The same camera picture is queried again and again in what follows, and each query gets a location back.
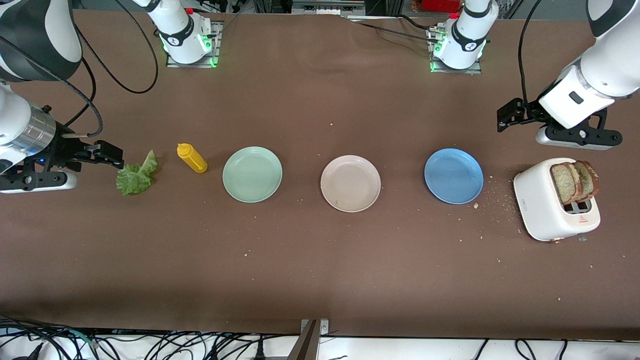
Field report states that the beige plate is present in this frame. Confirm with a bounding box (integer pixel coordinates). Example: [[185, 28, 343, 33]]
[[320, 155, 382, 213]]

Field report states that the black floor cable tangle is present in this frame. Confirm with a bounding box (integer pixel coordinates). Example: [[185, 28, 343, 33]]
[[0, 314, 301, 360]]

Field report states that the yellow squeeze bottle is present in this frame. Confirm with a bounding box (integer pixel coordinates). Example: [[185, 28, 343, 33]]
[[177, 143, 208, 174]]

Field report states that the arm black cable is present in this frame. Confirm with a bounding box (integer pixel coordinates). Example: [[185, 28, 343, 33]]
[[518, 0, 543, 108], [0, 0, 159, 138]]

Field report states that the brown bread slice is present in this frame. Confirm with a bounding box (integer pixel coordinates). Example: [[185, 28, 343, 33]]
[[550, 163, 583, 205], [574, 160, 600, 201]]

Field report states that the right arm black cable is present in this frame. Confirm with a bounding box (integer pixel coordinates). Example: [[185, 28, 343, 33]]
[[0, 0, 159, 138]]

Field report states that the green lettuce leaf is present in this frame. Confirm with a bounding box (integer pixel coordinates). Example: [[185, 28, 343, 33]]
[[116, 149, 159, 196]]

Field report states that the blue plate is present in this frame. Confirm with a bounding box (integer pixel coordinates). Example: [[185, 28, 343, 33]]
[[424, 148, 484, 205]]

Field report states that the mint green plate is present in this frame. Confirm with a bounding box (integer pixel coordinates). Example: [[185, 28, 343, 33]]
[[222, 146, 283, 204]]

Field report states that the metal background frame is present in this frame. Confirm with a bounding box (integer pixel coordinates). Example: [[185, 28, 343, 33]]
[[252, 0, 401, 17]]

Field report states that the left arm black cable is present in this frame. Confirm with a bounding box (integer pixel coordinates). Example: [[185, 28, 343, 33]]
[[518, 0, 543, 108]]

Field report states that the brown table cover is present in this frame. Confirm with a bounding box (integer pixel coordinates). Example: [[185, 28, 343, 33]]
[[0, 10, 640, 341]]

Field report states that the aluminium profile post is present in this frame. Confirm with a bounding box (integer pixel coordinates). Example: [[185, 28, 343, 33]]
[[287, 319, 330, 360]]

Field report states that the white toaster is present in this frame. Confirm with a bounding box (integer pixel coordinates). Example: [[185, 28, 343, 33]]
[[513, 157, 602, 243]]

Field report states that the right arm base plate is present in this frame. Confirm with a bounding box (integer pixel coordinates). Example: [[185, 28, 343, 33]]
[[166, 20, 221, 68]]

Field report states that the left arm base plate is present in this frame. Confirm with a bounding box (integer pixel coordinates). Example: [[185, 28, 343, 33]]
[[430, 27, 483, 75]]

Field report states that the red background box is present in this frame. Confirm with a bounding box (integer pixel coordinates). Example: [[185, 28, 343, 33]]
[[422, 0, 461, 13]]

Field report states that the thin black table cable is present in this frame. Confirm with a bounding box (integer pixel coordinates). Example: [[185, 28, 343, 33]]
[[357, 14, 441, 43]]

